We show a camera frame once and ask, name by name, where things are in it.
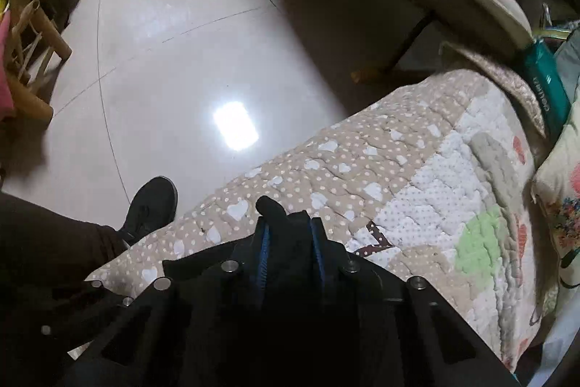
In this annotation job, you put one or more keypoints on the green plastic package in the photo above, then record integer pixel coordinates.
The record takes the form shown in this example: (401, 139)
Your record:
(546, 83)

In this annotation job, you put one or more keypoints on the person's leg in dark trousers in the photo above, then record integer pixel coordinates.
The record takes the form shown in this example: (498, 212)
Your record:
(40, 251)

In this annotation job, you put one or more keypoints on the floral cream pillow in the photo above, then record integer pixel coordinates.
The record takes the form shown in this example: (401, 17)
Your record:
(559, 196)

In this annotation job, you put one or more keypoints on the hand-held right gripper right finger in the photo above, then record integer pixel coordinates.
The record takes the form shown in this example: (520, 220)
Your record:
(318, 256)

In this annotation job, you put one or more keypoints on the grey-brown patterned blanket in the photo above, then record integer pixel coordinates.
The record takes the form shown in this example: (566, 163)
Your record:
(503, 83)

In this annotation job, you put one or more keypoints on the beige heart-print patchwork quilt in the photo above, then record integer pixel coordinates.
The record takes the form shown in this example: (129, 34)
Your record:
(408, 169)

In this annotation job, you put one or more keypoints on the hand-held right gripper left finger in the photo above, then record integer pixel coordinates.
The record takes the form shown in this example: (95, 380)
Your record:
(262, 260)

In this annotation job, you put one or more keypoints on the wooden chair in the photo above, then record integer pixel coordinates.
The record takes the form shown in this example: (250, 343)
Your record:
(34, 51)

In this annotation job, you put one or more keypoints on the dark metal bed leg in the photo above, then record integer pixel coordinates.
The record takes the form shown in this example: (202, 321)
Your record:
(410, 40)

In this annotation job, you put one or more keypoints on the person's black shoe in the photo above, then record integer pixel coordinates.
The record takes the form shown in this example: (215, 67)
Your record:
(152, 205)

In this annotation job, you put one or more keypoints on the pink cloth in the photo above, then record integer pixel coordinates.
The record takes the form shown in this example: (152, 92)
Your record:
(4, 69)

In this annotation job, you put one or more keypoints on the black pants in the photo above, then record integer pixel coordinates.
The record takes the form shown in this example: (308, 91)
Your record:
(290, 233)

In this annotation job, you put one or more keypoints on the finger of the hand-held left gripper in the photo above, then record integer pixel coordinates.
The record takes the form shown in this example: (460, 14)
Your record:
(90, 310)

